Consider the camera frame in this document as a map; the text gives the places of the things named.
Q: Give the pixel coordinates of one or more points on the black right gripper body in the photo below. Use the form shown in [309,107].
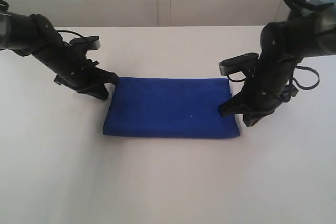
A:
[268,84]

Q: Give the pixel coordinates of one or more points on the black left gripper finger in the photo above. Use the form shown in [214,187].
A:
[98,91]
[107,77]

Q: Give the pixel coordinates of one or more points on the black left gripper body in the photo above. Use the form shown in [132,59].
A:
[71,66]

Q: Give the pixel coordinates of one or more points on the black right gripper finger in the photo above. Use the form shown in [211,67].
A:
[235,105]
[250,119]

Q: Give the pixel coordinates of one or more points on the blue towel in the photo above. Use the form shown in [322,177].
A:
[170,108]

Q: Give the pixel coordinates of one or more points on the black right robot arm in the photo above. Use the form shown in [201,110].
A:
[310,33]

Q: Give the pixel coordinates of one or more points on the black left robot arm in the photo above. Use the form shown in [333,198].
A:
[35,35]

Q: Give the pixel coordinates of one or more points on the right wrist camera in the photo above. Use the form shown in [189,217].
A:
[243,63]

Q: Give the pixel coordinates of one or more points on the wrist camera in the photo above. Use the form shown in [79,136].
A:
[243,63]
[86,43]

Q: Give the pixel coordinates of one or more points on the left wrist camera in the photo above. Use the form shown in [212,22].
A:
[86,43]

